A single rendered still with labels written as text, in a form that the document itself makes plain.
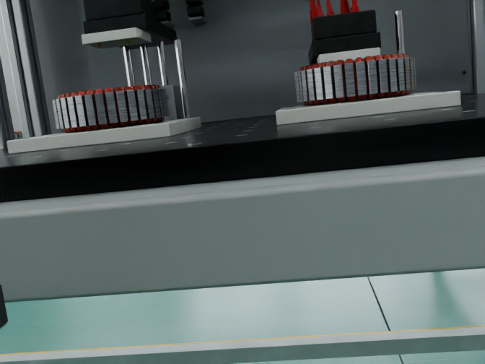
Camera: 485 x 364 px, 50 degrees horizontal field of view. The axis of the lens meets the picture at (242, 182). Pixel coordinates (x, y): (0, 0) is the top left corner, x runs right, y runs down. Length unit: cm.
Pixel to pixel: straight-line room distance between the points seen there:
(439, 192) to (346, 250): 5
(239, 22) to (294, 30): 8
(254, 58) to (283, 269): 53
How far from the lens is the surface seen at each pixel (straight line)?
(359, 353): 134
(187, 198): 26
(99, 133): 47
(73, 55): 83
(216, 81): 77
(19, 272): 30
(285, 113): 44
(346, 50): 56
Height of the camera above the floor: 79
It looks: 9 degrees down
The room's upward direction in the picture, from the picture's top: 6 degrees counter-clockwise
